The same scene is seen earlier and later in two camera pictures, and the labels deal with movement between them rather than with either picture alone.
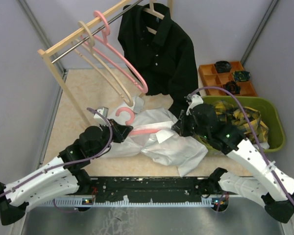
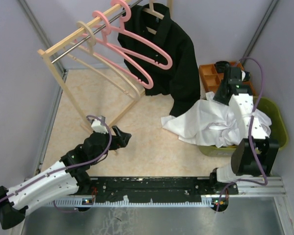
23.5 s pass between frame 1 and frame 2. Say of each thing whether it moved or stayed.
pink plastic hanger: moved
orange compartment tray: stayed
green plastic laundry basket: stayed
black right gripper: moved
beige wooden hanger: moved
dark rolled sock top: stayed
